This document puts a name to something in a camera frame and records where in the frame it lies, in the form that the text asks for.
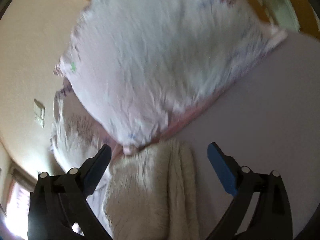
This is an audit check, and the lavender bed sheet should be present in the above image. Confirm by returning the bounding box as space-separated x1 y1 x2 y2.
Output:
175 32 319 239

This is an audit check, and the pink floral right pillow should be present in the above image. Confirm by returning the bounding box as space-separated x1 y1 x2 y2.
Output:
55 0 287 154

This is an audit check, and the white wall switch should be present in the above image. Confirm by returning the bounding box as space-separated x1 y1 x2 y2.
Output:
34 99 45 128

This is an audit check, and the white floral left pillow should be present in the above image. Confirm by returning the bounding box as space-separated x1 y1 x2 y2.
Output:
51 79 120 235

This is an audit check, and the dark framed window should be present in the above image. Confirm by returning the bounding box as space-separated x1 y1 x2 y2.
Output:
2 164 36 239

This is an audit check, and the beige cable-knit sweater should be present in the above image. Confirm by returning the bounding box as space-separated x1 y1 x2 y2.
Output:
103 139 199 239

